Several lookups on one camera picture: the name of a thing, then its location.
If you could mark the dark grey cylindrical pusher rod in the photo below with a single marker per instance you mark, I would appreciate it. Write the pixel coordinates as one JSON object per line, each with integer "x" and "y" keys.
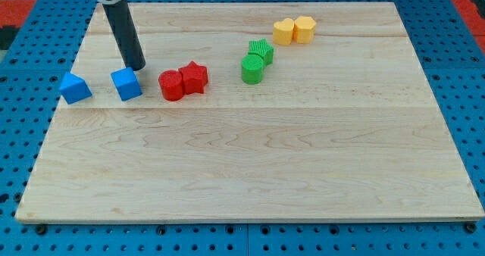
{"x": 125, "y": 34}

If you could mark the blue cube block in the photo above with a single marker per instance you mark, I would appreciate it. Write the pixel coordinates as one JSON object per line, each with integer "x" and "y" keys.
{"x": 126, "y": 83}

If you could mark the blue triangle block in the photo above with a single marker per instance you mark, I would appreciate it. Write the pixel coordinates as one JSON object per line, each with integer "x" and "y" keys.
{"x": 73, "y": 88}

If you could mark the red cylinder block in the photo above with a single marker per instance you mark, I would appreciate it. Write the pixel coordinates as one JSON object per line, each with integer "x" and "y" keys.
{"x": 171, "y": 84}

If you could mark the red star block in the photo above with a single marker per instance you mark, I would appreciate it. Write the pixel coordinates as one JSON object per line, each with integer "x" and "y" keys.
{"x": 195, "y": 78}

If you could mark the green cylinder block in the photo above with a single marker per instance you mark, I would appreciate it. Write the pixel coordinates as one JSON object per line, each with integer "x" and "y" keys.
{"x": 252, "y": 69}

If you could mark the green star block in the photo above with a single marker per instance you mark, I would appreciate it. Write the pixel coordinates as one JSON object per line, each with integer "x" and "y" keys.
{"x": 262, "y": 49}

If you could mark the yellow heart block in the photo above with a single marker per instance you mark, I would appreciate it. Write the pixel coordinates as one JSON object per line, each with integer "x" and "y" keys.
{"x": 283, "y": 31}

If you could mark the light wooden board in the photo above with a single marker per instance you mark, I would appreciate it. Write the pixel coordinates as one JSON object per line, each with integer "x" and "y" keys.
{"x": 344, "y": 129}

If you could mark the yellow hexagon block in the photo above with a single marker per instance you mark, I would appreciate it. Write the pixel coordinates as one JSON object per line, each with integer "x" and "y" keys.
{"x": 304, "y": 29}

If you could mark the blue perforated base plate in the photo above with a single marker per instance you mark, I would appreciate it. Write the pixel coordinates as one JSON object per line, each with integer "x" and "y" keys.
{"x": 448, "y": 36}

